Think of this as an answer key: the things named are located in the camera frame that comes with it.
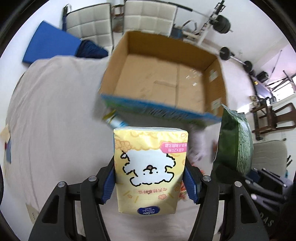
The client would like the green snack bag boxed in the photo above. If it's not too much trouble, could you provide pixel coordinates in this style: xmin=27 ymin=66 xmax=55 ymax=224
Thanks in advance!
xmin=213 ymin=105 xmax=253 ymax=175

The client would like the lilac plush towel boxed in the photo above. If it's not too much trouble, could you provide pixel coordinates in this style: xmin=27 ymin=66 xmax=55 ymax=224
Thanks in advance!
xmin=187 ymin=124 xmax=218 ymax=166

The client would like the yellow tissue pack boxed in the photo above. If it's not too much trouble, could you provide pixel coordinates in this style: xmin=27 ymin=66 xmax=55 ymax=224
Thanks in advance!
xmin=113 ymin=126 xmax=188 ymax=216

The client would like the grey chair seat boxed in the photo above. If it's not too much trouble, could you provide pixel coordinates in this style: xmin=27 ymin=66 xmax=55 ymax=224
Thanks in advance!
xmin=251 ymin=140 xmax=288 ymax=176

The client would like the dark wooden chair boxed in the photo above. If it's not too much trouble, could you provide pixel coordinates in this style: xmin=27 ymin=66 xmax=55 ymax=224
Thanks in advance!
xmin=250 ymin=98 xmax=295 ymax=141

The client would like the grey table cloth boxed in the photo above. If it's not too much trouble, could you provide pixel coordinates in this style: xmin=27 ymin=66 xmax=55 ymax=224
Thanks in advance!
xmin=4 ymin=55 xmax=223 ymax=241

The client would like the blue wafer packet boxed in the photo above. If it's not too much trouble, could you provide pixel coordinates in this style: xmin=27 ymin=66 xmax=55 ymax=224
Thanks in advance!
xmin=102 ymin=109 xmax=128 ymax=130

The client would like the open cardboard box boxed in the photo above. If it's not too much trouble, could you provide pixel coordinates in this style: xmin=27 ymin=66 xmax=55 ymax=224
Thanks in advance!
xmin=99 ymin=31 xmax=227 ymax=126

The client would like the dark blue cloth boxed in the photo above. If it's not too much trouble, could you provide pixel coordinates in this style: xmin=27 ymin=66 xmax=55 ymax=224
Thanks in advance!
xmin=75 ymin=40 xmax=109 ymax=59

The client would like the blue mat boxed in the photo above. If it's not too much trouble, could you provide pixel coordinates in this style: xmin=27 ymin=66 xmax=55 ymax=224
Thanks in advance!
xmin=23 ymin=21 xmax=81 ymax=64

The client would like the barbell weight rack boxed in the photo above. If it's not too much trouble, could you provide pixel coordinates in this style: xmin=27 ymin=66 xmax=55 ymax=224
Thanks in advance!
xmin=171 ymin=1 xmax=253 ymax=73

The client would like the white padded chair left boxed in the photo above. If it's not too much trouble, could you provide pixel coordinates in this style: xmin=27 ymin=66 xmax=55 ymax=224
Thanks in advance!
xmin=65 ymin=3 xmax=114 ymax=53

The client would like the white padded chair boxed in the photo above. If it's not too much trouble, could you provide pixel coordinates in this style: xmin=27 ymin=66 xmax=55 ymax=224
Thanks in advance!
xmin=123 ymin=1 xmax=177 ymax=37
xmin=65 ymin=3 xmax=114 ymax=53

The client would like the white padded chair right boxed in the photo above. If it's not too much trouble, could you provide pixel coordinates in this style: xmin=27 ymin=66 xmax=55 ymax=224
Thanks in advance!
xmin=123 ymin=1 xmax=177 ymax=37

